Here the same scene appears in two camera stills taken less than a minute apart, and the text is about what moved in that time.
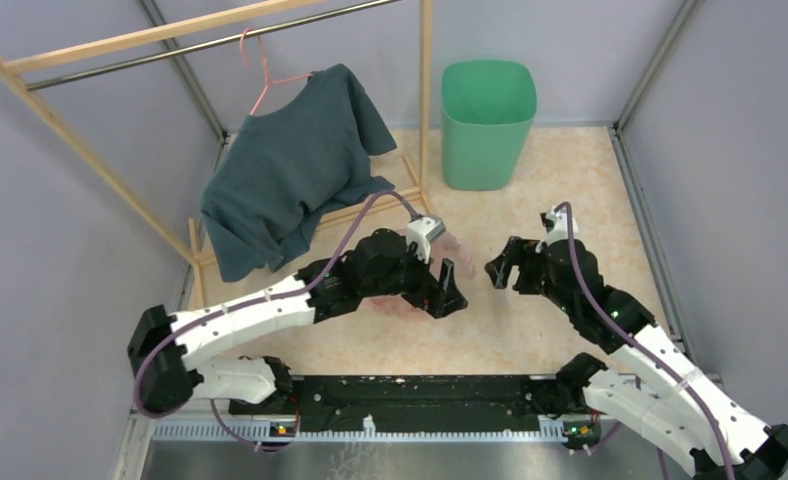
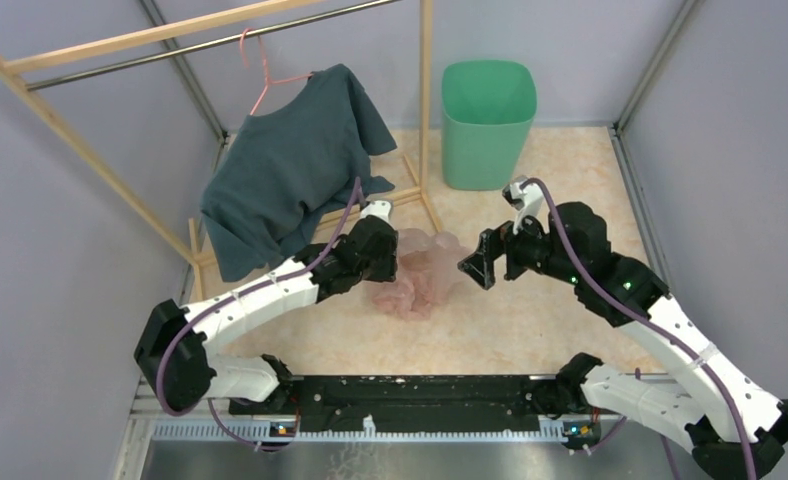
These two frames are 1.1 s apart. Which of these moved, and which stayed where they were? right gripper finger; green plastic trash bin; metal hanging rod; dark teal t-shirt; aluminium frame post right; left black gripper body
Moved: left black gripper body; right gripper finger
Stayed: green plastic trash bin; dark teal t-shirt; aluminium frame post right; metal hanging rod
